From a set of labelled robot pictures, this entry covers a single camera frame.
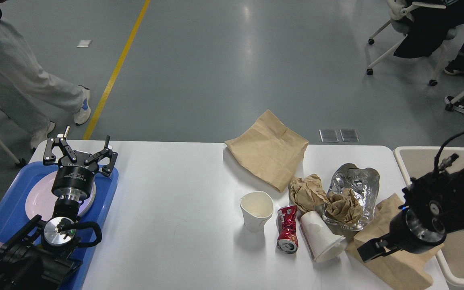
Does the beige plastic bin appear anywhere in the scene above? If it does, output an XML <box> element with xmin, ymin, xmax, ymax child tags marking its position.
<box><xmin>394</xmin><ymin>146</ymin><xmax>464</xmax><ymax>290</ymax></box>

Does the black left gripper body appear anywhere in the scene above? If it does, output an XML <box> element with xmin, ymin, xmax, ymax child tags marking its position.
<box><xmin>52</xmin><ymin>159</ymin><xmax>99</xmax><ymax>201</ymax></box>

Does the left floor outlet cover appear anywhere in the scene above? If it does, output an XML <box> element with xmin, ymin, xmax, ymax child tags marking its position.
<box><xmin>319</xmin><ymin>129</ymin><xmax>339</xmax><ymax>143</ymax></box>

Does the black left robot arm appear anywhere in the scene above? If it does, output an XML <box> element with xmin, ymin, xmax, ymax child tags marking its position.
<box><xmin>0</xmin><ymin>127</ymin><xmax>118</xmax><ymax>290</ymax></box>

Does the crumpled silver foil wrapper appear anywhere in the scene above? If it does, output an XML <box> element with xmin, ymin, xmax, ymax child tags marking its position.
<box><xmin>322</xmin><ymin>163</ymin><xmax>380</xmax><ymax>231</ymax></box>

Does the brown paper bag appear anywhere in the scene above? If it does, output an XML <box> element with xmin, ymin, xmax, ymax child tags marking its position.
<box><xmin>346</xmin><ymin>193</ymin><xmax>443</xmax><ymax>290</ymax></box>
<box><xmin>225</xmin><ymin>110</ymin><xmax>309</xmax><ymax>193</ymax></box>

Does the white office chair right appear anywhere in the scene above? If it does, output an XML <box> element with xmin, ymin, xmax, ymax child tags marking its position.
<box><xmin>367</xmin><ymin>0</ymin><xmax>458</xmax><ymax>87</ymax></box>

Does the crumpled brown paper in foil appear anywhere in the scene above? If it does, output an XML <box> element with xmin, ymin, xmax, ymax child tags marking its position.
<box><xmin>326</xmin><ymin>188</ymin><xmax>363</xmax><ymax>226</ymax></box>

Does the flat brown paper bag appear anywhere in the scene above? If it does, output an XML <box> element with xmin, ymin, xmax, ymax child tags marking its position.
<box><xmin>225</xmin><ymin>110</ymin><xmax>309</xmax><ymax>193</ymax></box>

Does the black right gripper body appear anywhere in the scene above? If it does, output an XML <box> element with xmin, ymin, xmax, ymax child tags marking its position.
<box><xmin>388</xmin><ymin>209</ymin><xmax>446</xmax><ymax>255</ymax></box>

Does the person in grey trousers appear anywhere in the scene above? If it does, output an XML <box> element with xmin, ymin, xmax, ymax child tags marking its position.
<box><xmin>0</xmin><ymin>1</ymin><xmax>91</xmax><ymax>150</ymax></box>

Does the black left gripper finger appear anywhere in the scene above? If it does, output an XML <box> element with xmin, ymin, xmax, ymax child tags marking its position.
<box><xmin>83</xmin><ymin>136</ymin><xmax>118</xmax><ymax>177</ymax></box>
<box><xmin>43</xmin><ymin>125</ymin><xmax>79</xmax><ymax>168</ymax></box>

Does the crumpled brown paper ball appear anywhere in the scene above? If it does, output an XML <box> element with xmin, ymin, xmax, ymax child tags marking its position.
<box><xmin>288</xmin><ymin>173</ymin><xmax>329</xmax><ymax>213</ymax></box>

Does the crushed red soda can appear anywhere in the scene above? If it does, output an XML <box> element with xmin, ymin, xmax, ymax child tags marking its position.
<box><xmin>276</xmin><ymin>204</ymin><xmax>298</xmax><ymax>255</ymax></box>

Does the lying white paper cup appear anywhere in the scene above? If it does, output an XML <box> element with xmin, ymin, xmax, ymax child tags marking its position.
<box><xmin>300</xmin><ymin>211</ymin><xmax>346</xmax><ymax>263</ymax></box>

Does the pink plate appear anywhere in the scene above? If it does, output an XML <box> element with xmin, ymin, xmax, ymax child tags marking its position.
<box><xmin>25</xmin><ymin>175</ymin><xmax>96</xmax><ymax>221</ymax></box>

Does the upright white paper cup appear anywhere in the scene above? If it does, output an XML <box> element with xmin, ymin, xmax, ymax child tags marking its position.
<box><xmin>240</xmin><ymin>191</ymin><xmax>274</xmax><ymax>232</ymax></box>

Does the floor outlet cover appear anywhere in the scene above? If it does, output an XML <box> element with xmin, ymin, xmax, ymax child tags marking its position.
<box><xmin>340</xmin><ymin>129</ymin><xmax>360</xmax><ymax>143</ymax></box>
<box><xmin>319</xmin><ymin>129</ymin><xmax>339</xmax><ymax>143</ymax></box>

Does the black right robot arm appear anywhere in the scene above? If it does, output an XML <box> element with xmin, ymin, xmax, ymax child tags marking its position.
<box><xmin>357</xmin><ymin>132</ymin><xmax>464</xmax><ymax>262</ymax></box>

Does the yellow plate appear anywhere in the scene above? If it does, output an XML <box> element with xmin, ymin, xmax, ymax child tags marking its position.
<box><xmin>79</xmin><ymin>193</ymin><xmax>96</xmax><ymax>217</ymax></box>

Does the right floor outlet cover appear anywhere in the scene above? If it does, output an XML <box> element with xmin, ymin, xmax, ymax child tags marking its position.
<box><xmin>340</xmin><ymin>129</ymin><xmax>360</xmax><ymax>143</ymax></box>

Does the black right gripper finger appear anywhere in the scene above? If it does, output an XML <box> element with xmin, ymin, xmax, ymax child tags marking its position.
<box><xmin>357</xmin><ymin>236</ymin><xmax>398</xmax><ymax>263</ymax></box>

